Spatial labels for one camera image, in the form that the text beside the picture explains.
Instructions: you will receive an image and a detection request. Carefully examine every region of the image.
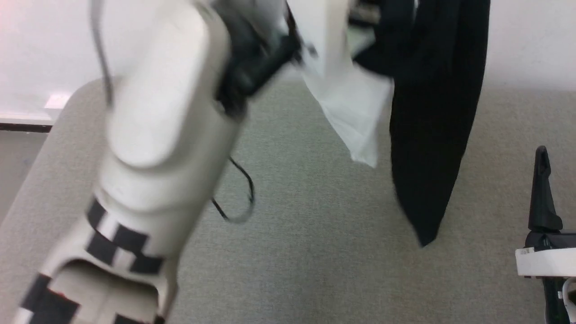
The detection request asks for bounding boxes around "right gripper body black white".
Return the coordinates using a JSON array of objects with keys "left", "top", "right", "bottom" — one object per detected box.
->
[{"left": 515, "top": 229, "right": 576, "bottom": 278}]

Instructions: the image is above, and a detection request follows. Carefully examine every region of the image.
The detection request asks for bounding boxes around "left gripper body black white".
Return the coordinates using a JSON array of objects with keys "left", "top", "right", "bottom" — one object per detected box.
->
[{"left": 215, "top": 0, "right": 303, "bottom": 114}]

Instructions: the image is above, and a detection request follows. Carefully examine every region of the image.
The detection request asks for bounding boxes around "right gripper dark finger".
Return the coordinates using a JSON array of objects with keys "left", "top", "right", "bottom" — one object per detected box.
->
[{"left": 528, "top": 145, "right": 563, "bottom": 231}]

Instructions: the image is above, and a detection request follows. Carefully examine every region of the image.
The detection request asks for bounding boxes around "white and black bear t-shirt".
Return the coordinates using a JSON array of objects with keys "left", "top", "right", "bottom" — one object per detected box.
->
[{"left": 286, "top": 0, "right": 491, "bottom": 248}]

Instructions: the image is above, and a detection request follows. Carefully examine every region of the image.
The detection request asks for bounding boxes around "grey fabric sofa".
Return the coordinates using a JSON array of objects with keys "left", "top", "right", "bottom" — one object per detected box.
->
[{"left": 0, "top": 76, "right": 576, "bottom": 324}]

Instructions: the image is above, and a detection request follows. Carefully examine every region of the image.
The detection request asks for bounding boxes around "dark baseboard strip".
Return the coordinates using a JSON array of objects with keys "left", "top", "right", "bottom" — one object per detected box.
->
[{"left": 0, "top": 122, "right": 53, "bottom": 134}]

